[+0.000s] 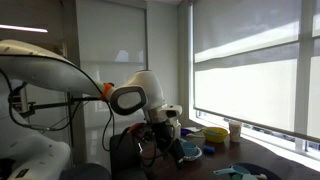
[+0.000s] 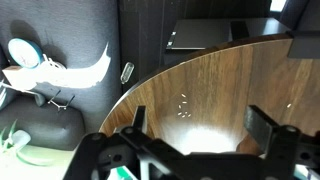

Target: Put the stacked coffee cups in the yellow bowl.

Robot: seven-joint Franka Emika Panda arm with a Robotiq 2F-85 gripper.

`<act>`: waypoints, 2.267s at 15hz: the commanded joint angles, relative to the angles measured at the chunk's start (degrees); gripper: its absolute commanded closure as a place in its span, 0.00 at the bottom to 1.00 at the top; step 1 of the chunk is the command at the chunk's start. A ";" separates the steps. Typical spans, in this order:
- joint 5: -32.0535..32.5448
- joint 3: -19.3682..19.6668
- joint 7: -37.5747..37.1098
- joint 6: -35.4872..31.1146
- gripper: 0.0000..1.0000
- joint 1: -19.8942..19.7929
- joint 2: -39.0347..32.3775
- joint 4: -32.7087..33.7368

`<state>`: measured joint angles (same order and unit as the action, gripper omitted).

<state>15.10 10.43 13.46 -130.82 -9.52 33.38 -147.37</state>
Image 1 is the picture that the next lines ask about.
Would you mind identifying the round wooden table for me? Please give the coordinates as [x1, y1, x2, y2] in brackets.
[151, 137, 320, 180]

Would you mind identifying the teal measuring scoop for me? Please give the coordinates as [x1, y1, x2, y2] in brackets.
[214, 165, 250, 180]

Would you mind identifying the blue white saucer plate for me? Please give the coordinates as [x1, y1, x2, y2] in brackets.
[183, 147, 202, 162]

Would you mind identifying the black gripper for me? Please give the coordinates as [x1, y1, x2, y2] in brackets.
[152, 122, 184, 160]

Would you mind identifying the teal cup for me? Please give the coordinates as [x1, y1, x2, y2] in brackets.
[181, 142, 197, 156]

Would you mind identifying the yellow bowl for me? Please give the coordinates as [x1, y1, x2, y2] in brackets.
[201, 127, 228, 143]

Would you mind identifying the blue sponge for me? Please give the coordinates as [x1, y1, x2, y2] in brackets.
[202, 145, 215, 154]

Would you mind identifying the black chair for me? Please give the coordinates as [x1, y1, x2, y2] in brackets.
[109, 134, 148, 180]

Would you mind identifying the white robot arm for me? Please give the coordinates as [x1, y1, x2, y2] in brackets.
[0, 40, 182, 180]

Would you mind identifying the dark blue bowl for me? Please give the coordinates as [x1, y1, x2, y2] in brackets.
[229, 162, 284, 180]

